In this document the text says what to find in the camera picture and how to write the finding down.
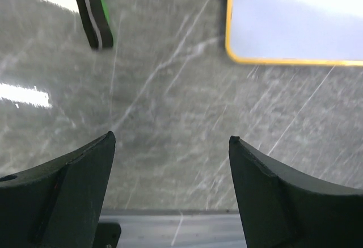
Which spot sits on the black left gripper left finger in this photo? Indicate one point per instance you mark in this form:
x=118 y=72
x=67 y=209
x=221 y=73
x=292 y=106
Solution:
x=58 y=203

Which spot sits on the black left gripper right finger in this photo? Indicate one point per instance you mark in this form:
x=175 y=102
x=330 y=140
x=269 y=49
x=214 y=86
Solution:
x=280 y=206

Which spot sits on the green black whiteboard eraser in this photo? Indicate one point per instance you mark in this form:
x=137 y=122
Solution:
x=95 y=21

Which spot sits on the yellow framed whiteboard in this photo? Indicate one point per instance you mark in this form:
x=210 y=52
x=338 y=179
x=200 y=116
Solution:
x=294 y=32

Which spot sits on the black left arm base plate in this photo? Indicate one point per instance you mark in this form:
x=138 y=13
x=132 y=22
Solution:
x=107 y=235

